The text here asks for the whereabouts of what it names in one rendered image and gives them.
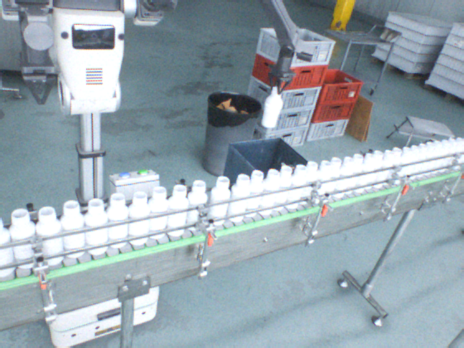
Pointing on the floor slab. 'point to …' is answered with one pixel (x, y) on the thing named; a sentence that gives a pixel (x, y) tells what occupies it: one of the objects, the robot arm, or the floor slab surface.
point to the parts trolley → (360, 52)
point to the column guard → (342, 11)
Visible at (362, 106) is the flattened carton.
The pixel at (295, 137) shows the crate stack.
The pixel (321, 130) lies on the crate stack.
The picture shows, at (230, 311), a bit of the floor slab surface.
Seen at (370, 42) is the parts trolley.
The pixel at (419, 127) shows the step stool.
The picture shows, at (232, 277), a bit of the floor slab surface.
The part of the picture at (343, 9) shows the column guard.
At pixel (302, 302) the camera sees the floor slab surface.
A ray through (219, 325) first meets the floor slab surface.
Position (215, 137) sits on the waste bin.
